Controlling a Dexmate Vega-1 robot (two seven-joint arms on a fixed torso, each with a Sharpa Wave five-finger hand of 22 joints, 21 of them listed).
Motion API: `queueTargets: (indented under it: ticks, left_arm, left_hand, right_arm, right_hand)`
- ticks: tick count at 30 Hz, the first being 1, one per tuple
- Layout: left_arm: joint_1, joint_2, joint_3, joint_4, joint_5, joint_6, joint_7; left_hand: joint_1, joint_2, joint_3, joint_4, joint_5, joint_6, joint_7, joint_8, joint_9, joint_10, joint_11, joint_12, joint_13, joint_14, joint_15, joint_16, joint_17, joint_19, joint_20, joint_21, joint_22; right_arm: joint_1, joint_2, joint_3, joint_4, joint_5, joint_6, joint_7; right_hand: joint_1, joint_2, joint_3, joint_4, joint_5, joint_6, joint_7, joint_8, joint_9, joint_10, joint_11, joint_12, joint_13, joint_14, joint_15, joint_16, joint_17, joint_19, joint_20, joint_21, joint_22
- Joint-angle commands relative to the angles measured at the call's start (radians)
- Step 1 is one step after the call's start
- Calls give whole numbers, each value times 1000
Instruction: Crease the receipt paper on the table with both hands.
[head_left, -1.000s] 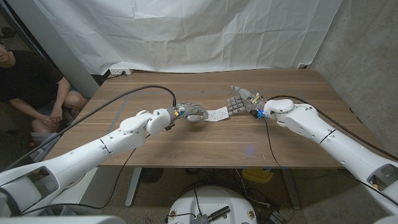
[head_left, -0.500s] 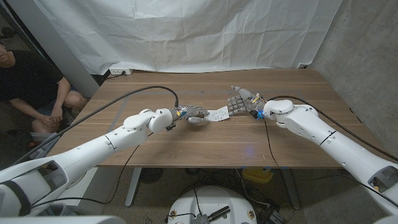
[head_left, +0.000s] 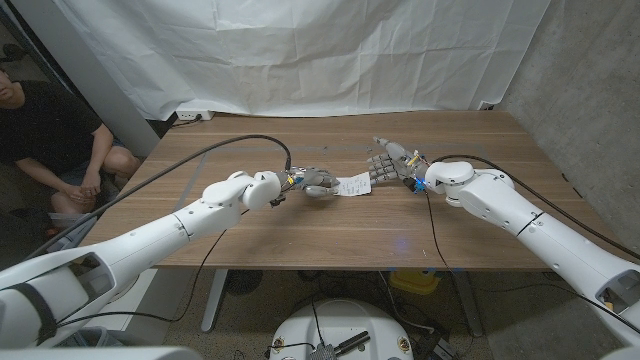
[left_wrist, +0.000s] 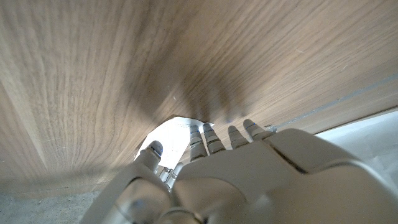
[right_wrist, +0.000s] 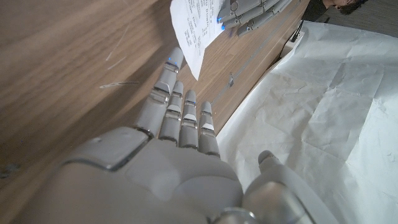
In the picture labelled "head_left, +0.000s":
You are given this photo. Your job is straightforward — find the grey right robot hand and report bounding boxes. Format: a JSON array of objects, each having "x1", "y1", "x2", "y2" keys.
[{"x1": 367, "y1": 136, "x2": 430, "y2": 187}]

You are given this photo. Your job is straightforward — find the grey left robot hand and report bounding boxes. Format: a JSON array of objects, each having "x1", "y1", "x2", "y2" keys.
[{"x1": 284, "y1": 166, "x2": 342, "y2": 199}]

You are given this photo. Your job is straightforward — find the white receipt paper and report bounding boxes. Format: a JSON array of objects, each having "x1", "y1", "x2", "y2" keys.
[{"x1": 333, "y1": 172, "x2": 374, "y2": 198}]

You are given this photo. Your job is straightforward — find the yellow object under table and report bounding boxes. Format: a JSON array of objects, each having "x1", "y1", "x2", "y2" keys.
[{"x1": 388, "y1": 269, "x2": 444, "y2": 296}]

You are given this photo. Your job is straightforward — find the round black object under table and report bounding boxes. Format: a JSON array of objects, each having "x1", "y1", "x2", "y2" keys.
[{"x1": 224, "y1": 269, "x2": 264, "y2": 296}]

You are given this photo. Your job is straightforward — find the white backdrop cloth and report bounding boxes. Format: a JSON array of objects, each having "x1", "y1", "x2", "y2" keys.
[{"x1": 52, "y1": 0, "x2": 551, "y2": 121}]

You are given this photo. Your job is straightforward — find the white power strip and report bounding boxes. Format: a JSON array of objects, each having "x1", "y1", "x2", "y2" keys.
[{"x1": 175, "y1": 109, "x2": 215, "y2": 122}]

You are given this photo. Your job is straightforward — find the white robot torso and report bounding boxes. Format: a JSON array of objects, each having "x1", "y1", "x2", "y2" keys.
[{"x1": 269, "y1": 298, "x2": 415, "y2": 360}]

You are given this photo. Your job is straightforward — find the grey table leg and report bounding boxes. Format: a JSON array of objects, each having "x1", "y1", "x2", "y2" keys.
[{"x1": 452, "y1": 271, "x2": 485, "y2": 338}]

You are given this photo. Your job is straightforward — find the white table leg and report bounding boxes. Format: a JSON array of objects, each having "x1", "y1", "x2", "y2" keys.
[{"x1": 200, "y1": 269, "x2": 230, "y2": 334}]

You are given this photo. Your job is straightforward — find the black power adapter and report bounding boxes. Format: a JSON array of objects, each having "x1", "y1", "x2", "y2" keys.
[{"x1": 414, "y1": 332, "x2": 459, "y2": 360}]

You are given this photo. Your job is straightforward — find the translucent plastic bin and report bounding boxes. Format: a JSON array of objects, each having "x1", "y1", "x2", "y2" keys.
[{"x1": 47, "y1": 212, "x2": 99, "y2": 254}]

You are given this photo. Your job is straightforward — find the person in black shirt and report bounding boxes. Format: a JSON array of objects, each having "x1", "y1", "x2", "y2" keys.
[{"x1": 0, "y1": 69, "x2": 141, "y2": 216}]

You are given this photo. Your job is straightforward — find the black bag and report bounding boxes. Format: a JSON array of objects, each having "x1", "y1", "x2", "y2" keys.
[{"x1": 0, "y1": 207, "x2": 56, "y2": 271}]

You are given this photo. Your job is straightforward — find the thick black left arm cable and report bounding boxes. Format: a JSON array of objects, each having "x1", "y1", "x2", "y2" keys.
[{"x1": 24, "y1": 133, "x2": 293, "y2": 261}]

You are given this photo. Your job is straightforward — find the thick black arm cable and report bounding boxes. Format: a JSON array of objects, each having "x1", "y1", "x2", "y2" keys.
[
  {"x1": 24, "y1": 133, "x2": 293, "y2": 261},
  {"x1": 432, "y1": 153, "x2": 640, "y2": 261}
]

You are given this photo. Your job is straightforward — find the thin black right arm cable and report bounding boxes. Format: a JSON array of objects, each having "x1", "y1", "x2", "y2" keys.
[{"x1": 422, "y1": 191, "x2": 640, "y2": 335}]

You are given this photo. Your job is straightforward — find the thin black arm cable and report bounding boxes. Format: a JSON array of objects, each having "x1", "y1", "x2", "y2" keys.
[
  {"x1": 422, "y1": 191, "x2": 640, "y2": 335},
  {"x1": 57, "y1": 209, "x2": 251, "y2": 331}
]

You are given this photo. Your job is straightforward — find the black cable on torso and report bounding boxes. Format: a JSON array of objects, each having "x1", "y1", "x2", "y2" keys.
[{"x1": 264, "y1": 298, "x2": 324, "y2": 352}]

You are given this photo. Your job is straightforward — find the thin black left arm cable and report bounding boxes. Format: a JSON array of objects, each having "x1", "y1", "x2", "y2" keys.
[{"x1": 57, "y1": 209, "x2": 251, "y2": 331}]

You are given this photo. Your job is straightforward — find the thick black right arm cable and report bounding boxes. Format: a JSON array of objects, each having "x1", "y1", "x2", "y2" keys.
[{"x1": 432, "y1": 153, "x2": 640, "y2": 261}]

